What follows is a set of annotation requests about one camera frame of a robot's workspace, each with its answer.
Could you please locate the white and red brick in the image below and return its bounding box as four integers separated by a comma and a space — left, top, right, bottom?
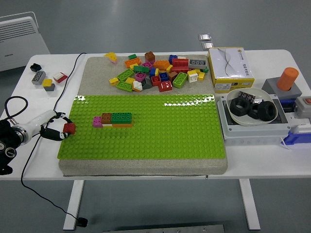
52, 71, 69, 84

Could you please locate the lime green toy brick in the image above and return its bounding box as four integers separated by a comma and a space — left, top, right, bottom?
116, 80, 134, 93
172, 71, 188, 89
116, 68, 135, 82

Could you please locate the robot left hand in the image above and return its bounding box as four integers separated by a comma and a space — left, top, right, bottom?
23, 109, 73, 144

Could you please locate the dark blue device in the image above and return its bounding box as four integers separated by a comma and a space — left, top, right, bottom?
278, 98, 296, 114

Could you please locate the white bowl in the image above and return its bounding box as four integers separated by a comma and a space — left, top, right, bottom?
225, 87, 278, 126

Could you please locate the black power cord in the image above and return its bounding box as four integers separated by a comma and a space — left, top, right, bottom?
20, 52, 87, 221

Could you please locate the yellow and grey brick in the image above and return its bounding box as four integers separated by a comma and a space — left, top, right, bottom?
42, 79, 56, 92

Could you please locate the orange long toy brick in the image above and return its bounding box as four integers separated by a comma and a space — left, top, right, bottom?
124, 57, 141, 68

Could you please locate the grey box with red button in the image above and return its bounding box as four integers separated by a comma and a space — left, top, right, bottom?
294, 96, 311, 117

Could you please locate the white and orange brick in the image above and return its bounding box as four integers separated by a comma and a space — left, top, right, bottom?
132, 80, 144, 93

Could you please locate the white table leg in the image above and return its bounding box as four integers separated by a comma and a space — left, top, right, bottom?
238, 179, 261, 231
63, 180, 85, 231

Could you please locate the purple circuit board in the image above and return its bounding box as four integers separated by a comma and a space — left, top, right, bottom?
237, 91, 256, 102

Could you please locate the grey junction box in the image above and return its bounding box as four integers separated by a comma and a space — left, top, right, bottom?
217, 93, 292, 146

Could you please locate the dark green long brick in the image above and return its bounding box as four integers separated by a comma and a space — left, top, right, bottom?
111, 112, 133, 124

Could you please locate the white panel heater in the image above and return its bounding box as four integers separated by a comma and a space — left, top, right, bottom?
0, 12, 51, 72

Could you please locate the grey block with hole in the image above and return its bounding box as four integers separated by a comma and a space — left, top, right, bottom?
261, 77, 303, 100

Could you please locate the grey-brown foam mat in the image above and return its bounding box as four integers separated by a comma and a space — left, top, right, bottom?
58, 56, 228, 177

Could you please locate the white cable tie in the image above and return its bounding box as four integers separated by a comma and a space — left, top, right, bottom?
279, 137, 292, 151

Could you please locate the grey sloped toy brick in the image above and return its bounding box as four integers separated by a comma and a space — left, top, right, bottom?
141, 77, 153, 90

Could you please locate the white and yellow cardboard box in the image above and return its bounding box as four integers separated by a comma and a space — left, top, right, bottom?
207, 47, 255, 94

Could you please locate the orange cylinder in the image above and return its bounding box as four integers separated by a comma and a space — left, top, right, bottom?
276, 67, 299, 92

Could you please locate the small black hex nut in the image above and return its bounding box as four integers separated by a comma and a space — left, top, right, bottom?
248, 103, 260, 119

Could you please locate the red square toy brick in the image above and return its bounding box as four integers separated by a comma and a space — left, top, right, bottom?
63, 123, 76, 135

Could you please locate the green studded baseplate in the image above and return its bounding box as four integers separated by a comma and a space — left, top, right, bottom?
57, 94, 227, 160

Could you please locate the grey three-hole brick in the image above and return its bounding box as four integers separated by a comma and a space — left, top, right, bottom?
188, 59, 207, 69
31, 71, 46, 85

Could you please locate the large black hex nut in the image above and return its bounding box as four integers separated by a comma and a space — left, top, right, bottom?
257, 101, 277, 121
229, 98, 251, 117

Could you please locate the blue plastic block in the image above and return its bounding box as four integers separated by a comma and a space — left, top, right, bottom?
284, 126, 311, 146

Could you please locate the white and yellow brick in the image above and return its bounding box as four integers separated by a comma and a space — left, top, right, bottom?
187, 69, 199, 83

